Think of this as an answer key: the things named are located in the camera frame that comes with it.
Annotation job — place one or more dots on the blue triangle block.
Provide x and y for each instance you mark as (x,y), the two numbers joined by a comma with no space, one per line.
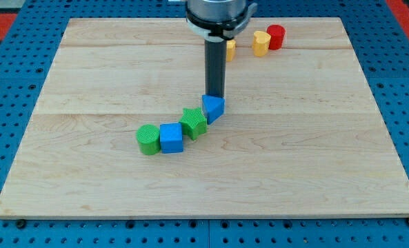
(213,107)

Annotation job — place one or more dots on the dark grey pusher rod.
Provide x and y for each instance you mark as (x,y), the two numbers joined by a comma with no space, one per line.
(215,68)

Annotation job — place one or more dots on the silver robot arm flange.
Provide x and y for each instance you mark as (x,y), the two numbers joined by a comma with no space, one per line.
(219,20)

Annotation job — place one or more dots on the green star block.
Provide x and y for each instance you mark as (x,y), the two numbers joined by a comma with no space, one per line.
(193,122)

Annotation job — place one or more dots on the blue cube block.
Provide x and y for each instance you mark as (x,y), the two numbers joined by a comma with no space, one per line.
(171,138)

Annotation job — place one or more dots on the green cylinder block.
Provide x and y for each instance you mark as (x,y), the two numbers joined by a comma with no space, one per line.
(148,138)

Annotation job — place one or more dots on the yellow block behind rod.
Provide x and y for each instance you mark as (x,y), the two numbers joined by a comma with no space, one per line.
(230,50)

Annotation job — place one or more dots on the light wooden board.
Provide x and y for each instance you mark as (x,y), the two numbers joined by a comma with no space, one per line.
(301,135)

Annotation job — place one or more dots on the yellow heart block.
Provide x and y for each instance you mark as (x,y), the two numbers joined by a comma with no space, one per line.
(260,43)

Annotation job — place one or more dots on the red cylinder block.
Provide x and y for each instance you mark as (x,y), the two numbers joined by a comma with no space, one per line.
(277,33)

